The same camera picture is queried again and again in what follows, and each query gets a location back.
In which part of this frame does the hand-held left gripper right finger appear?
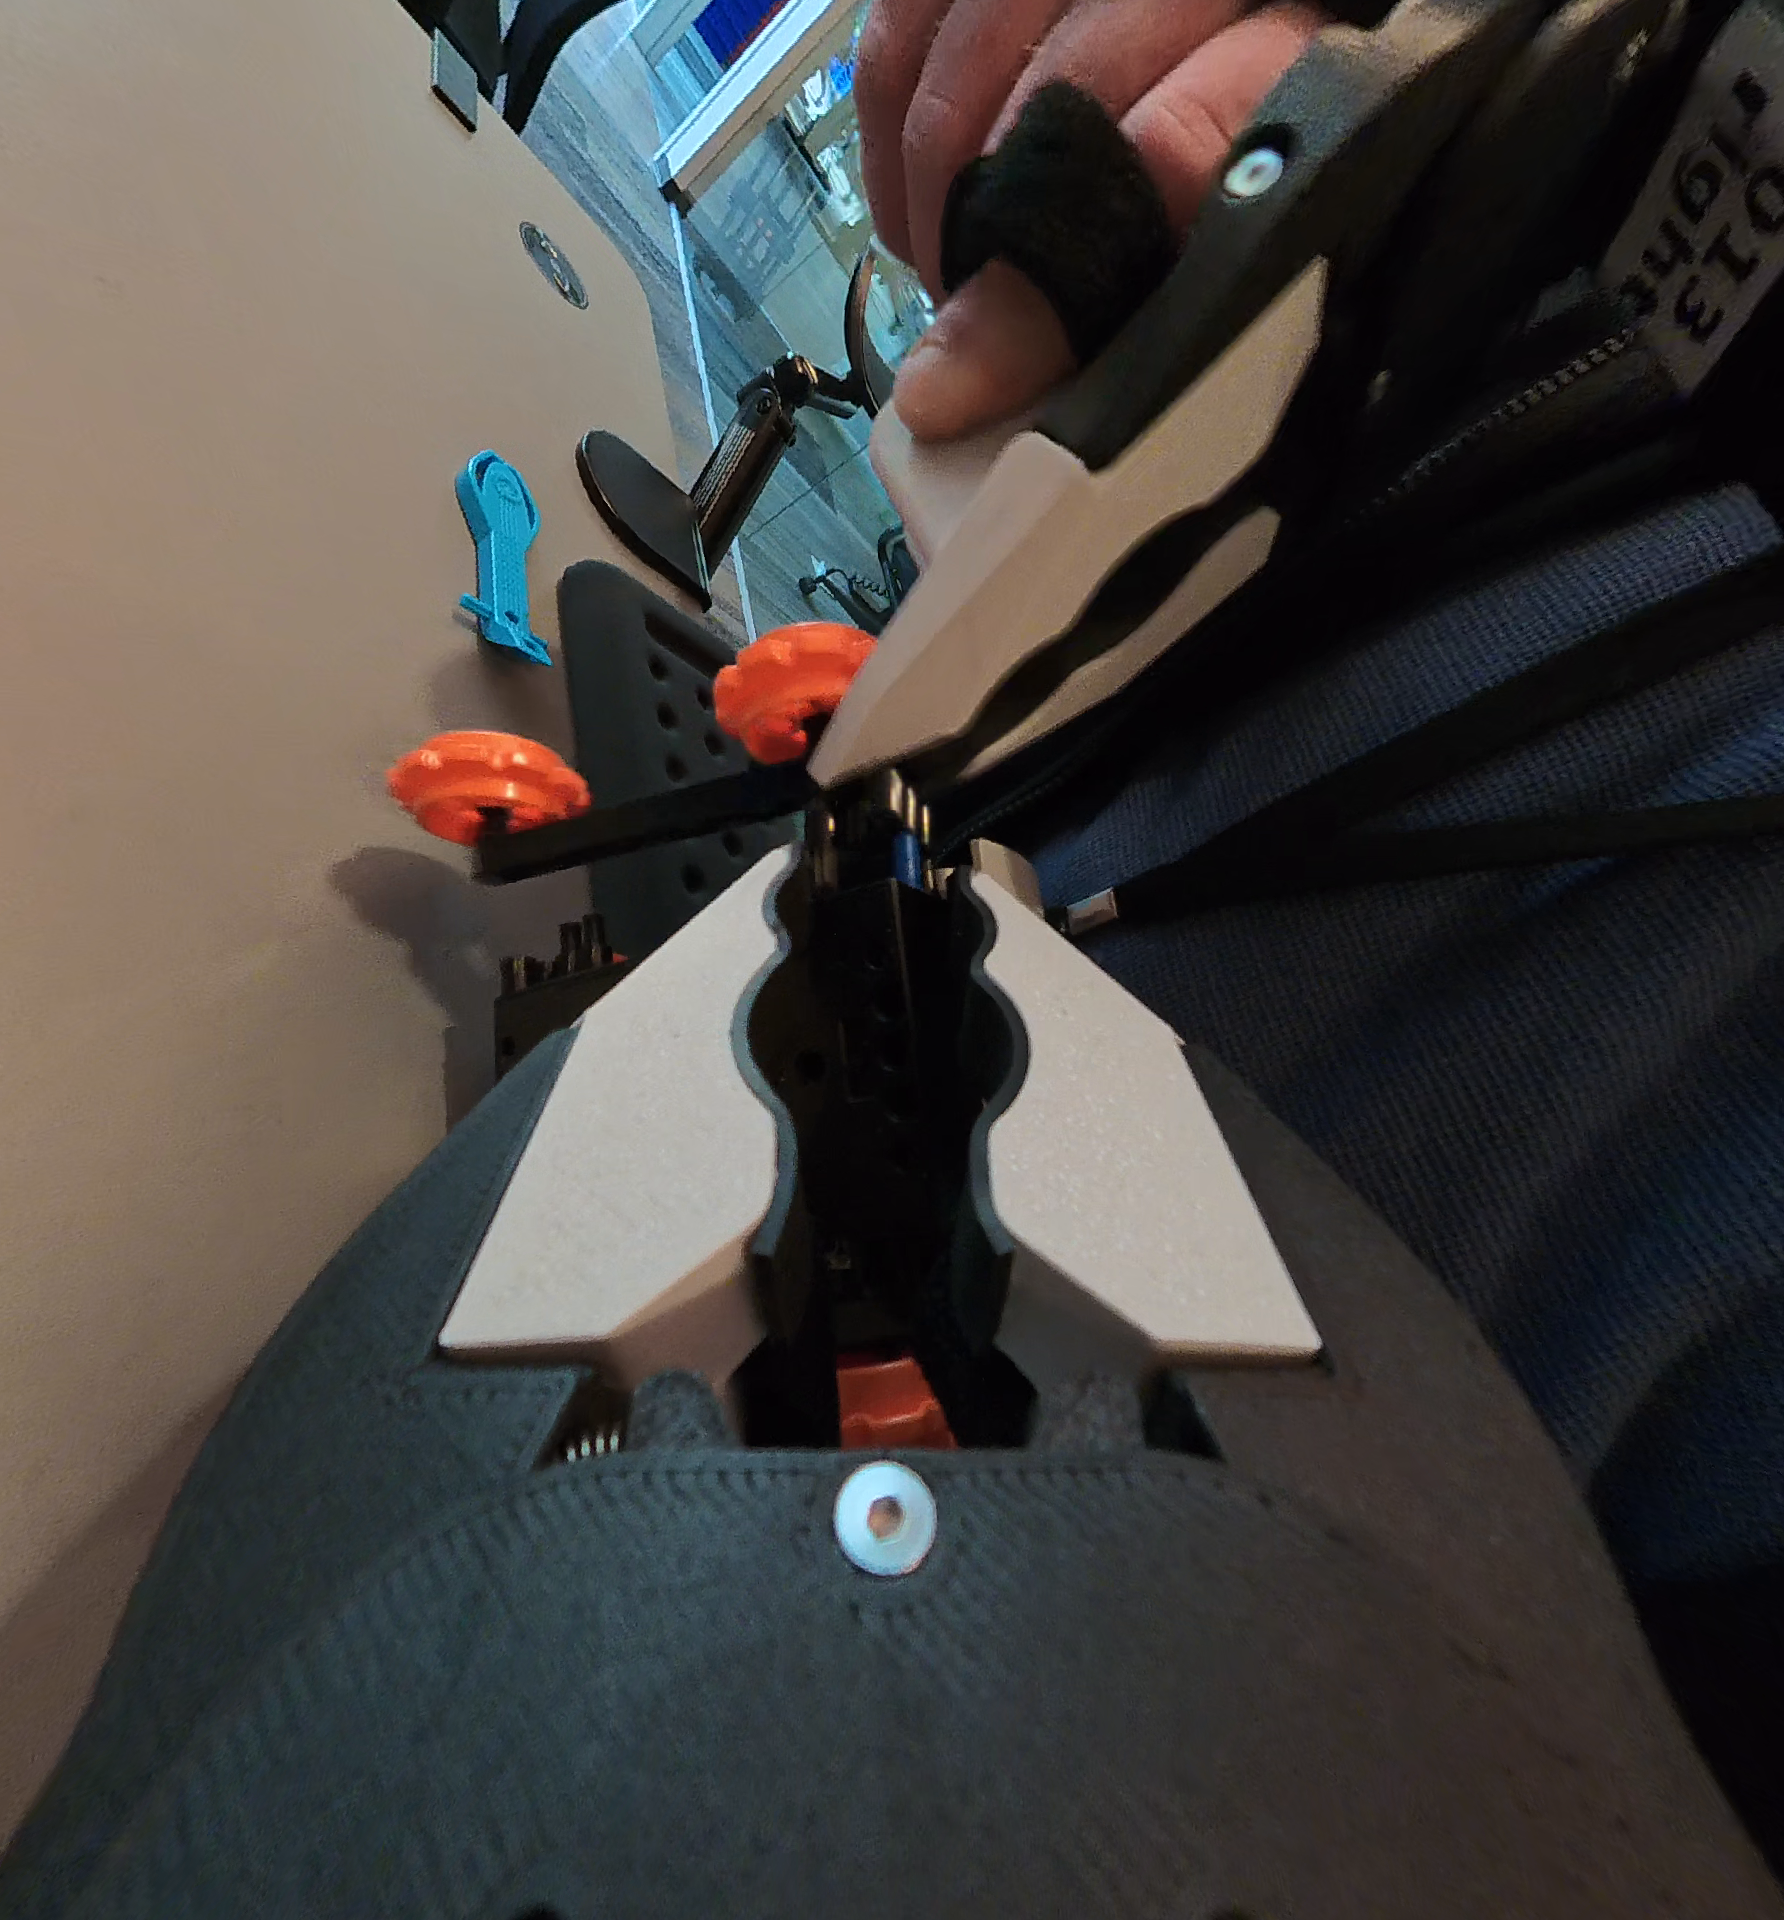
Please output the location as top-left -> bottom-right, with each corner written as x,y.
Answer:
968,847 -> 1325,1388

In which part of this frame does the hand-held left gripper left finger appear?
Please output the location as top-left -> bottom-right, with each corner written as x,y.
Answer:
438,879 -> 811,1381

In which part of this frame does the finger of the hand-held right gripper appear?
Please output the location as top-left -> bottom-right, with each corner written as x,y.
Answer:
917,506 -> 1285,793
813,257 -> 1337,793

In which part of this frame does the building kit robot model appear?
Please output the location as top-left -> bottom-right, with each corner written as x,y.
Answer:
389,631 -> 1014,1457

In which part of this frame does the person's right hand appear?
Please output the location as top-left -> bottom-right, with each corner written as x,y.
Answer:
858,0 -> 1345,440

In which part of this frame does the black oval object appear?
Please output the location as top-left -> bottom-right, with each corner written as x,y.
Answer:
579,430 -> 720,617

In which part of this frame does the dark perforated tray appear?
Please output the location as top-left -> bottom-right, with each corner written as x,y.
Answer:
549,562 -> 834,903

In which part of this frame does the person's blue sweater torso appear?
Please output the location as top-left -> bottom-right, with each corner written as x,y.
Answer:
1043,481 -> 1784,1683

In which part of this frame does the blue plastic pin tool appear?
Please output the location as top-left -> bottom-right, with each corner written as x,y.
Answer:
455,451 -> 555,669

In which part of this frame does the black shoulder strap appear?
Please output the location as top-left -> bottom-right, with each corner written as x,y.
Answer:
1058,556 -> 1784,938

